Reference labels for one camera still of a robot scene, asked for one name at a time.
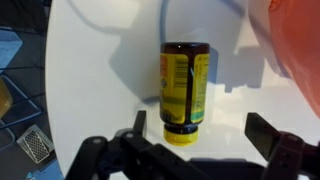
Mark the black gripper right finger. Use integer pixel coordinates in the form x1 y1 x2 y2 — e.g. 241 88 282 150
244 112 320 180

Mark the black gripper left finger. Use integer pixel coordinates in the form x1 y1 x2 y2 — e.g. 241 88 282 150
64 110 215 180

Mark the yellow and black bottle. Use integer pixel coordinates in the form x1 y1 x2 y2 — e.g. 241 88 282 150
158 41 212 147

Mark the clear box with grid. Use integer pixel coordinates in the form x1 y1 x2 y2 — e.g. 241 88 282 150
16 124 55 165

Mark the orange translucent plastic bowl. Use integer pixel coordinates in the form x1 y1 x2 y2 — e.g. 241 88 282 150
248 0 320 120

